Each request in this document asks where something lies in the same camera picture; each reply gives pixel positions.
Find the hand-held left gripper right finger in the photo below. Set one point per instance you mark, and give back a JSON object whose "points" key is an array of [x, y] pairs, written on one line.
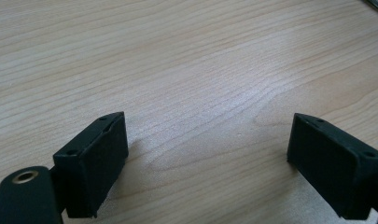
{"points": [[329, 168]]}

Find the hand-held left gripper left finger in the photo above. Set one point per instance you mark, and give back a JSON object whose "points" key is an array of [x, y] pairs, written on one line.
{"points": [[90, 168]]}

